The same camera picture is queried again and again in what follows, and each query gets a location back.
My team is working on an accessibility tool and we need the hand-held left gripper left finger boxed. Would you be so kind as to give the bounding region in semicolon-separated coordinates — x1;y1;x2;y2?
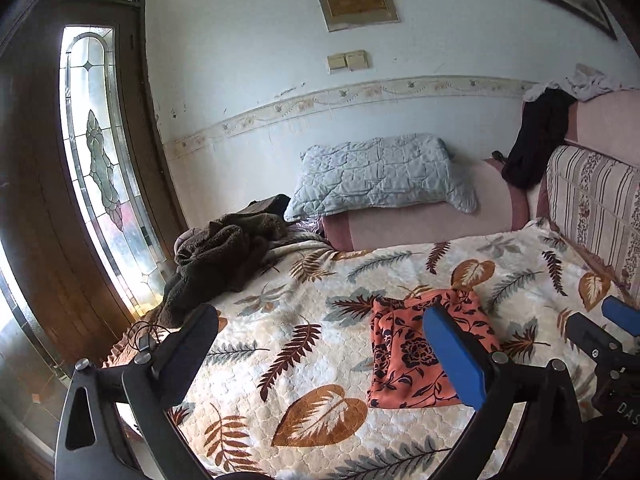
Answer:
54;304;220;480

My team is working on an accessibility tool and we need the purple striped cloth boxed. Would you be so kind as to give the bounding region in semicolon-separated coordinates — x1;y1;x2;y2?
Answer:
287;217;331;242

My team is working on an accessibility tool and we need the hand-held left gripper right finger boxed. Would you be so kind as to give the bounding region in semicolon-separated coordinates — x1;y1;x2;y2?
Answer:
422;304;583;480

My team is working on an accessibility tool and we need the wooden door with stained glass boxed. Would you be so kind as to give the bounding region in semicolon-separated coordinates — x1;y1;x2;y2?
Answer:
0;0;188;361

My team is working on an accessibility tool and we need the grey quilted pillow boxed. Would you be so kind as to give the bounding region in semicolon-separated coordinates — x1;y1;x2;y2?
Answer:
283;133;479;223

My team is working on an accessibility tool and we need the black cable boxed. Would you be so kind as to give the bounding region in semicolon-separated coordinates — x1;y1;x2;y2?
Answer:
117;320;173;356

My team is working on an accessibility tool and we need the striped floral cushion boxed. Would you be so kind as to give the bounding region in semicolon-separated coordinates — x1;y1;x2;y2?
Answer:
545;145;640;301

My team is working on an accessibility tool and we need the orange black floral garment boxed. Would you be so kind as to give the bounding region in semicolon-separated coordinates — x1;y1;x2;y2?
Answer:
367;287;502;409

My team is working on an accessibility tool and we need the wall plaque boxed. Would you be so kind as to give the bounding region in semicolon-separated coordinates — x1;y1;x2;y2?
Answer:
315;0;401;33

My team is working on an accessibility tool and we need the white garment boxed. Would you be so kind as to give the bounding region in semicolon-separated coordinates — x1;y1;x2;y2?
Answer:
522;64;632;103

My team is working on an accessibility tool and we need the pink sofa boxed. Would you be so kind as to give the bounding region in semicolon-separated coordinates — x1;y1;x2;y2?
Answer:
320;89;640;253

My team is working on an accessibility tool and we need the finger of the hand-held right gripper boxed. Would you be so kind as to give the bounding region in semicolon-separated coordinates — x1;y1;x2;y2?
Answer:
601;296;640;338
566;312;626;368

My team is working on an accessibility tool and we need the leaf print blanket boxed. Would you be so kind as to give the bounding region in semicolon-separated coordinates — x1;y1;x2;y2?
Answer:
102;217;626;480

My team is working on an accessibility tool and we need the brown fleece garment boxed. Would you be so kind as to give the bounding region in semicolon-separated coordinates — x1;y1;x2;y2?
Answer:
159;194;292;328

